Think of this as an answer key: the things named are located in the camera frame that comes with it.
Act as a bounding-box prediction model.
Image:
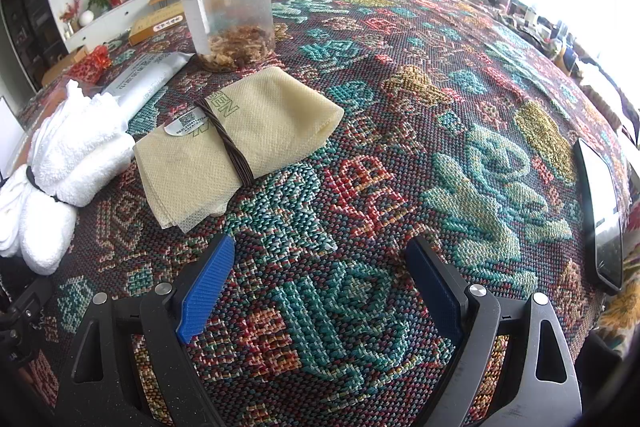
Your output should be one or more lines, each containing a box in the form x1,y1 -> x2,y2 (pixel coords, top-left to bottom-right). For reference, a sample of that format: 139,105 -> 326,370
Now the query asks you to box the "white wet wipes pack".
103,51 -> 193,122

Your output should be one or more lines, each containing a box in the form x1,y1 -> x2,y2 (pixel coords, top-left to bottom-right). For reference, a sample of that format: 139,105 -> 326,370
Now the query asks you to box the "cream yellow cloth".
134,66 -> 344,232

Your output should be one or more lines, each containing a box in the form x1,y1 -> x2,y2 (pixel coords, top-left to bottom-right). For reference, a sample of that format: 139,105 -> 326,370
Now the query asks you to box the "colourful woven table cloth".
27,0 -> 629,426

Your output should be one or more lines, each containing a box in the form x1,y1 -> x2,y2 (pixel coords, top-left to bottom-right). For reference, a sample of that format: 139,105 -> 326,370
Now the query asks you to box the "cardboard box on floor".
41,46 -> 88,87

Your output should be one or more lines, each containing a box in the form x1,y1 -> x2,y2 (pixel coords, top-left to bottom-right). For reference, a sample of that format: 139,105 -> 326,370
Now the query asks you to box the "red organza gift bag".
66,45 -> 112,85

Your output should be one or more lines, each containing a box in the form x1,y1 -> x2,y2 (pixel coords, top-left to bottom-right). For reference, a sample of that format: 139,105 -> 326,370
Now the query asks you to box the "black smartphone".
573,138 -> 623,296

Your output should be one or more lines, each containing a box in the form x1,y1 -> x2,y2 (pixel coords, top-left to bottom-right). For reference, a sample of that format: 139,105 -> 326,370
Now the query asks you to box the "white rolled towel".
1,80 -> 134,275

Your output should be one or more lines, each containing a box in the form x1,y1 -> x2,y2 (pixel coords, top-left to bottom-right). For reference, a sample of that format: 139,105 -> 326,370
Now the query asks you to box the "yellow book box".
128,2 -> 184,46

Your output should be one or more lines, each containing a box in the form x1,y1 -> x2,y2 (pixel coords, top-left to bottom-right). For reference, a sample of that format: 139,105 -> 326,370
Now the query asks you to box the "white low tv cabinet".
65,0 -> 176,54

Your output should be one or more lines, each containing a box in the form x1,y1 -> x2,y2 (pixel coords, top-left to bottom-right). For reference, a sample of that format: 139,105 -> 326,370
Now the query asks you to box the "dark glass display cabinet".
1,0 -> 67,91

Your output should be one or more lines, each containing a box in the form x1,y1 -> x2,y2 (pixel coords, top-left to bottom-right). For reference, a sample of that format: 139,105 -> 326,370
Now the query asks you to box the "white box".
0,97 -> 26,178

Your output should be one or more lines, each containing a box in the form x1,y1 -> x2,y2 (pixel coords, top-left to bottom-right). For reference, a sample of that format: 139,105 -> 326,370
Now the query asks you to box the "clear jar black lid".
181,0 -> 276,72

